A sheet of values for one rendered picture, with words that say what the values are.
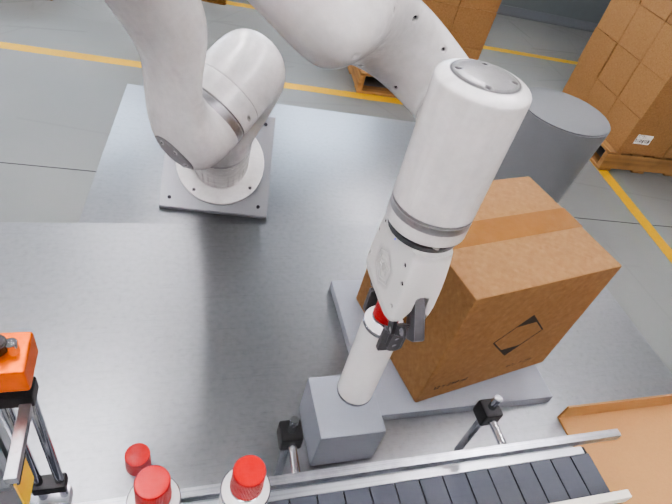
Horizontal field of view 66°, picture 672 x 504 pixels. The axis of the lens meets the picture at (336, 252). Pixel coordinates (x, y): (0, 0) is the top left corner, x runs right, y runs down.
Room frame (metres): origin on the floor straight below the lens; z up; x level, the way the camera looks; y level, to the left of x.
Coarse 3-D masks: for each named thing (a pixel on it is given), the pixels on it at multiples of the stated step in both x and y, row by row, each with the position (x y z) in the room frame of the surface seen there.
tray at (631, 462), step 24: (576, 408) 0.59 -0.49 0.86; (600, 408) 0.61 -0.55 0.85; (624, 408) 0.64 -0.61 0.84; (648, 408) 0.66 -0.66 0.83; (576, 432) 0.56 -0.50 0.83; (624, 432) 0.59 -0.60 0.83; (648, 432) 0.61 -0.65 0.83; (600, 456) 0.53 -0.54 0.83; (624, 456) 0.54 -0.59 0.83; (648, 456) 0.55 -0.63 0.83; (624, 480) 0.49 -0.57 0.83; (648, 480) 0.51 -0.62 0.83
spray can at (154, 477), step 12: (144, 468) 0.20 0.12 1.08; (156, 468) 0.20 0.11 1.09; (144, 480) 0.19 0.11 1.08; (156, 480) 0.19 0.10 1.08; (168, 480) 0.19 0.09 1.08; (132, 492) 0.19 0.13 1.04; (144, 492) 0.18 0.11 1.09; (156, 492) 0.18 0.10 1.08; (168, 492) 0.19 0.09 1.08; (180, 492) 0.20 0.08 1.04
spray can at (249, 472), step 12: (252, 456) 0.24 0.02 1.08; (240, 468) 0.22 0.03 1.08; (252, 468) 0.23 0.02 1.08; (264, 468) 0.23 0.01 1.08; (228, 480) 0.23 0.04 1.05; (240, 480) 0.21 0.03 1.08; (252, 480) 0.22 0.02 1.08; (264, 480) 0.22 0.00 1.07; (228, 492) 0.21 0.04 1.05; (240, 492) 0.21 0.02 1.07; (252, 492) 0.21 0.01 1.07; (264, 492) 0.22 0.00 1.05
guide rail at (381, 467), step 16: (592, 432) 0.48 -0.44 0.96; (608, 432) 0.48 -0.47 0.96; (480, 448) 0.40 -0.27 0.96; (496, 448) 0.40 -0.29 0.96; (512, 448) 0.41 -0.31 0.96; (528, 448) 0.42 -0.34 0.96; (544, 448) 0.43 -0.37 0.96; (368, 464) 0.33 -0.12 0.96; (384, 464) 0.33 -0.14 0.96; (400, 464) 0.34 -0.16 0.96; (416, 464) 0.35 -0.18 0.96; (432, 464) 0.36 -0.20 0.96; (272, 480) 0.27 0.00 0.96; (288, 480) 0.28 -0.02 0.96; (304, 480) 0.29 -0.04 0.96; (320, 480) 0.29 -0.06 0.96; (336, 480) 0.30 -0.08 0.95; (192, 496) 0.23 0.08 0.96; (208, 496) 0.24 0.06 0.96
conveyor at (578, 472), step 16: (528, 464) 0.44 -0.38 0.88; (544, 464) 0.45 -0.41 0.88; (560, 464) 0.46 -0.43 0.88; (576, 464) 0.47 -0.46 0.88; (592, 464) 0.48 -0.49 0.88; (416, 480) 0.37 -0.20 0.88; (432, 480) 0.37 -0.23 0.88; (448, 480) 0.38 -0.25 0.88; (464, 480) 0.39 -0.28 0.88; (480, 480) 0.40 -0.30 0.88; (496, 480) 0.40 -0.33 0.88; (512, 480) 0.41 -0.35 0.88; (528, 480) 0.42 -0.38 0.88; (544, 480) 0.42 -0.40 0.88; (560, 480) 0.43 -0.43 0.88; (576, 480) 0.44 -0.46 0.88; (592, 480) 0.45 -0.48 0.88; (320, 496) 0.31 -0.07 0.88; (336, 496) 0.31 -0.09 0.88; (352, 496) 0.32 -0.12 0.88; (368, 496) 0.33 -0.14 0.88; (384, 496) 0.33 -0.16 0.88; (400, 496) 0.34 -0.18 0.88; (416, 496) 0.34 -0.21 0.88; (432, 496) 0.35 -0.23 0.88; (448, 496) 0.36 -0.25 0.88; (464, 496) 0.36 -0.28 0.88; (480, 496) 0.37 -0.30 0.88; (496, 496) 0.38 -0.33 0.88; (512, 496) 0.38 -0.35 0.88; (528, 496) 0.39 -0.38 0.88; (544, 496) 0.40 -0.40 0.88; (560, 496) 0.41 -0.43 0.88; (576, 496) 0.41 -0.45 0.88
